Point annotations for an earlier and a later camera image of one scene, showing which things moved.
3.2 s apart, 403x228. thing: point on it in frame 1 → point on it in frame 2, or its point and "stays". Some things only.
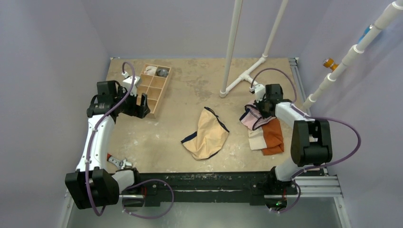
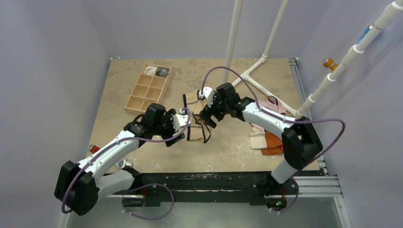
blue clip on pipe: [369, 28] stays
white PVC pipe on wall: [354, 50] stays
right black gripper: [265, 107] → [209, 114]
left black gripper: [138, 110] → [167, 117]
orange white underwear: [267, 138] stays
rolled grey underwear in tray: [162, 72] stays
